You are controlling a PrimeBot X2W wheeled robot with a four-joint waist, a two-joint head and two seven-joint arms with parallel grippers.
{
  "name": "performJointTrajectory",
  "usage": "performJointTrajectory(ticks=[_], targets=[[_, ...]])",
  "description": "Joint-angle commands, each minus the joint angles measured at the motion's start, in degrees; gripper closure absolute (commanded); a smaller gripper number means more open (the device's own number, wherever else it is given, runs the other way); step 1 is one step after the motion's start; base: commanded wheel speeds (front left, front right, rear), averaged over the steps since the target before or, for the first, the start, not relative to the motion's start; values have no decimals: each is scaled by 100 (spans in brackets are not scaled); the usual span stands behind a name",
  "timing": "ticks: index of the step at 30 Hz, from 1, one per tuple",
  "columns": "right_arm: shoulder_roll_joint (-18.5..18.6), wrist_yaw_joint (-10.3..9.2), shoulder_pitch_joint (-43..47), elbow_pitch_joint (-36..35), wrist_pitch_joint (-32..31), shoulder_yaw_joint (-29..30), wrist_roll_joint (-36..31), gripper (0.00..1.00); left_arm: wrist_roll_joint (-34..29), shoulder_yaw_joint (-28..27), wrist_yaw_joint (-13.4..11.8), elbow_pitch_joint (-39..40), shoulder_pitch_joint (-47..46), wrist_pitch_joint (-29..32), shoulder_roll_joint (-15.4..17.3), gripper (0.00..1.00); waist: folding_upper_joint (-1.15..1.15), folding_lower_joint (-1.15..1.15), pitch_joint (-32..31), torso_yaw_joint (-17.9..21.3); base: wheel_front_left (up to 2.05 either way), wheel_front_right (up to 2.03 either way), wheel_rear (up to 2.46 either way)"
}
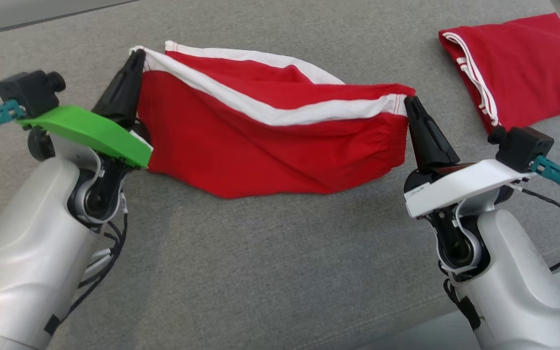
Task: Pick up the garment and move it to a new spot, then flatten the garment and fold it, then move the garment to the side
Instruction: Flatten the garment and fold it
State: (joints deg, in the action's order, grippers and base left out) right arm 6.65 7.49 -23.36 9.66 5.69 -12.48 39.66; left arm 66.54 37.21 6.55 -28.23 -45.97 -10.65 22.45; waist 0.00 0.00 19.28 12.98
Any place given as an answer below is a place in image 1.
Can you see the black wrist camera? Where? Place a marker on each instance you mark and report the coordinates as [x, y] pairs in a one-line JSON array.
[[29, 92], [523, 148]]

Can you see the red shorts white stripes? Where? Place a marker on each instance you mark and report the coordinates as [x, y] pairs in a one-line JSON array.
[[260, 155]]

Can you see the red basketball jersey white sleeves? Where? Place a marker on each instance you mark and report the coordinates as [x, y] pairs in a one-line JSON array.
[[528, 68]]

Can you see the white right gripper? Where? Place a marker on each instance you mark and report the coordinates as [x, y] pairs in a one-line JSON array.
[[460, 189]]

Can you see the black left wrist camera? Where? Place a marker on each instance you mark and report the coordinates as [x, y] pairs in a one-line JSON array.
[[29, 92]]

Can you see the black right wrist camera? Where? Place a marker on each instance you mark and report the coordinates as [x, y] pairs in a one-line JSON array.
[[523, 148]]

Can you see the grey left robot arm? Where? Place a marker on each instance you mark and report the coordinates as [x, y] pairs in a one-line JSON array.
[[22, 233]]

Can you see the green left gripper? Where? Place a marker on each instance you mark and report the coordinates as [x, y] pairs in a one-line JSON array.
[[85, 129]]

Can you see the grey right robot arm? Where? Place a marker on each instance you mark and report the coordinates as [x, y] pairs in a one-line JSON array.
[[513, 272]]

